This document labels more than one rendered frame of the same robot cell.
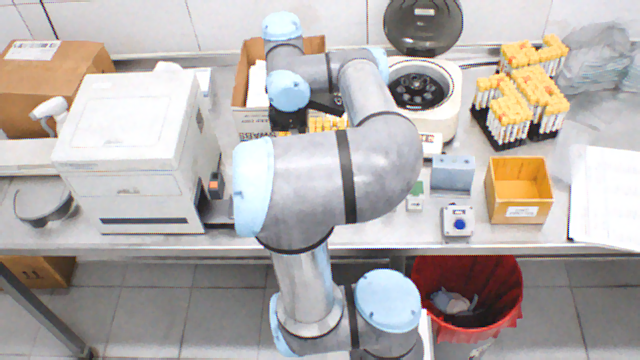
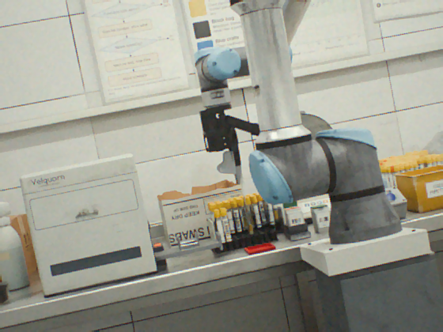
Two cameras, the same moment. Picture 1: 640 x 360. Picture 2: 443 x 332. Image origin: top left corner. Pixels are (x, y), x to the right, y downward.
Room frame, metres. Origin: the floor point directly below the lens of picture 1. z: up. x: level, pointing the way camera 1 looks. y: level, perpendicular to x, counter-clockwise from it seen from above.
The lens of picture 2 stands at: (-0.90, 0.54, 1.19)
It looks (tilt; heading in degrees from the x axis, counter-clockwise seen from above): 3 degrees down; 345
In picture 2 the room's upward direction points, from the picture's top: 11 degrees counter-clockwise
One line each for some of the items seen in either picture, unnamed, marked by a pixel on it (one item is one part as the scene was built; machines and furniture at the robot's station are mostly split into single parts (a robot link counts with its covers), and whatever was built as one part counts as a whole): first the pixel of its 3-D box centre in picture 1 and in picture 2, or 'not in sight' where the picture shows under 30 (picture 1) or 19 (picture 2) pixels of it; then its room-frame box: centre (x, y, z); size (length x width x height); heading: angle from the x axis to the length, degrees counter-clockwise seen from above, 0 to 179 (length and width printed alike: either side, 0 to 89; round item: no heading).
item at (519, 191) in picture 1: (517, 190); (429, 188); (0.78, -0.47, 0.93); 0.13 x 0.13 x 0.10; 81
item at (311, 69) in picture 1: (296, 77); (227, 64); (0.79, 0.02, 1.35); 0.11 x 0.11 x 0.08; 0
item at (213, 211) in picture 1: (231, 209); (179, 246); (0.83, 0.22, 0.92); 0.21 x 0.07 x 0.05; 82
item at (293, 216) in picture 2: not in sight; (294, 220); (0.82, -0.09, 0.92); 0.05 x 0.04 x 0.06; 170
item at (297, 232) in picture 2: not in sight; (297, 230); (0.82, -0.09, 0.89); 0.09 x 0.05 x 0.04; 170
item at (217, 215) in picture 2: not in sight; (240, 224); (0.89, 0.04, 0.93); 0.17 x 0.09 x 0.11; 82
